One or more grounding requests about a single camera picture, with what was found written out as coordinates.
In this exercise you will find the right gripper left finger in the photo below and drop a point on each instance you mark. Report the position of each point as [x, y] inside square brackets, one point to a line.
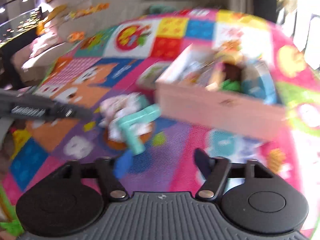
[109, 171]

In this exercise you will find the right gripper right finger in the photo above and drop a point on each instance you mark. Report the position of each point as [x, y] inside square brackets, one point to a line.
[215, 171]

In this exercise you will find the pink cardboard box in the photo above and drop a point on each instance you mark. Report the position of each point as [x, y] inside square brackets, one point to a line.
[229, 111]

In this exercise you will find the pink white cloth bundle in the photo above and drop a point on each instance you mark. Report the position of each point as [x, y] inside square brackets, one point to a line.
[115, 108]

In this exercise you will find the teal plastic toy piece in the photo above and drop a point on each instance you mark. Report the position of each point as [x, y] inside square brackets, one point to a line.
[128, 126]

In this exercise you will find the brown-haired crochet doll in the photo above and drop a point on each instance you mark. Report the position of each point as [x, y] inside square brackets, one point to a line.
[233, 78]

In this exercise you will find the colourful cartoon play mat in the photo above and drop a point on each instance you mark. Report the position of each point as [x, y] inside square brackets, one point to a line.
[125, 59]

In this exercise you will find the teal cloth on sofa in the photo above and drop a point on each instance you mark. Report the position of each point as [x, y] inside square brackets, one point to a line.
[160, 9]

